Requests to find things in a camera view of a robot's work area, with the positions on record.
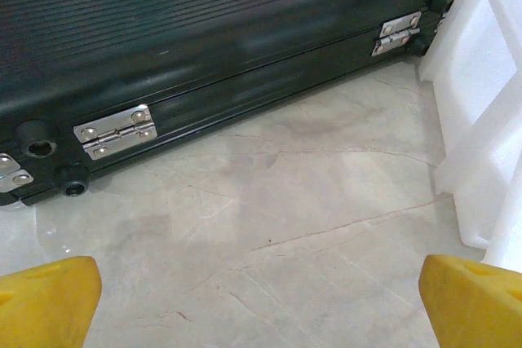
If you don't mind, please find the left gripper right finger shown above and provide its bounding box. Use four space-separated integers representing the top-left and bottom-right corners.
418 253 522 348

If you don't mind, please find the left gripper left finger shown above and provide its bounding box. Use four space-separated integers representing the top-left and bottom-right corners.
0 255 103 348

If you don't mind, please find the white plastic bin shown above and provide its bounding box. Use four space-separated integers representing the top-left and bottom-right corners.
415 0 522 267

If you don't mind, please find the black hard case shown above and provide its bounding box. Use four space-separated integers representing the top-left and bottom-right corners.
0 0 474 207

